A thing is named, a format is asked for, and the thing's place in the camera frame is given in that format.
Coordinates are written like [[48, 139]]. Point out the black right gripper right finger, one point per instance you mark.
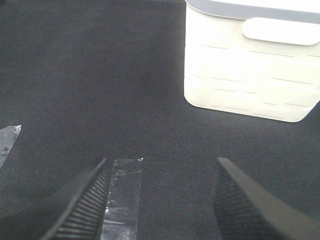
[[244, 210]]

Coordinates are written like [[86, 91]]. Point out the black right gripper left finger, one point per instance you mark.
[[83, 203]]

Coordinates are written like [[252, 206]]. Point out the right clear tape strip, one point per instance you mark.
[[123, 203]]

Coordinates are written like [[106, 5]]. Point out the clear tape strip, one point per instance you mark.
[[123, 203], [8, 136]]

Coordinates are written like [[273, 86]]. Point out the middle clear tape strip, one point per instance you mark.
[[8, 136]]

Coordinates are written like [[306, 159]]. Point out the black felt table mat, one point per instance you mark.
[[88, 79]]

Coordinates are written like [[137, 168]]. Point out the white basket with grey rim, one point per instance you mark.
[[258, 58]]

